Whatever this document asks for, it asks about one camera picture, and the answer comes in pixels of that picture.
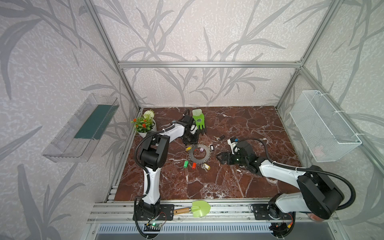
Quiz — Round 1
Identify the round metal key organizer ring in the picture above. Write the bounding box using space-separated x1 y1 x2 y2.
188 143 212 163

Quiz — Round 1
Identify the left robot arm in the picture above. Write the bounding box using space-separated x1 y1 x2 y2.
133 115 197 221

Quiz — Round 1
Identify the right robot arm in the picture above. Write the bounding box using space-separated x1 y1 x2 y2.
216 138 357 220

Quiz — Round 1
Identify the black tagged key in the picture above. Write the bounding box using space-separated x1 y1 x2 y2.
214 136 225 141

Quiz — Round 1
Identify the green work glove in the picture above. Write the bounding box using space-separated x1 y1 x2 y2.
192 109 206 135

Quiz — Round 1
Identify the potted flower plant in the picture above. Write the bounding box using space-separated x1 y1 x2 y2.
131 110 157 138

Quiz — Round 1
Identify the right wiring bundle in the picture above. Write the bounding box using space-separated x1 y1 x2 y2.
269 220 296 239

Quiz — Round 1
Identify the left circuit board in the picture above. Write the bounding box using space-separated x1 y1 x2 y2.
143 221 166 232

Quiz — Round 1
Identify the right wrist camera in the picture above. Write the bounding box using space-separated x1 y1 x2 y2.
227 138 239 154

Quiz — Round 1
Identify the green shovel wooden handle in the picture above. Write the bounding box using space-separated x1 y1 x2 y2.
174 200 211 218

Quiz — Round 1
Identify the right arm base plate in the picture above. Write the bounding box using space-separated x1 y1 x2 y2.
251 204 294 221

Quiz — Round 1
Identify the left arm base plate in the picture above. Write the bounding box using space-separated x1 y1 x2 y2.
133 203 175 221

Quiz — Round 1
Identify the white wire basket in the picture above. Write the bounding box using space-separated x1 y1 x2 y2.
290 90 362 162

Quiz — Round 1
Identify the clear acrylic wall shelf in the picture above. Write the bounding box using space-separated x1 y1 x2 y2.
42 94 120 163

